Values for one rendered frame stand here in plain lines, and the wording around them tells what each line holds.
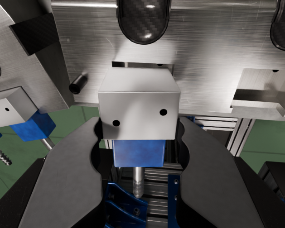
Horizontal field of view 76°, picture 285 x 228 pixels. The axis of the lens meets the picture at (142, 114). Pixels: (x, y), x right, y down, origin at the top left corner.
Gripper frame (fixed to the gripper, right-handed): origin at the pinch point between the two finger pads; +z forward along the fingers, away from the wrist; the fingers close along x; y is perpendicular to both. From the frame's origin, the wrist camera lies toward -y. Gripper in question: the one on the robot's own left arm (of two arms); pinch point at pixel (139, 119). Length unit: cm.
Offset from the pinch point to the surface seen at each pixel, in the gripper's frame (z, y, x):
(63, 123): 114, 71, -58
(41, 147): 122, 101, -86
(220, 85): 3.9, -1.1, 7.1
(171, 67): 7.1, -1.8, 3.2
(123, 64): 7.7, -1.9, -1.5
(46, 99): 10.7, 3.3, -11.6
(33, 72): 10.3, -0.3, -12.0
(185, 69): 4.2, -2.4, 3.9
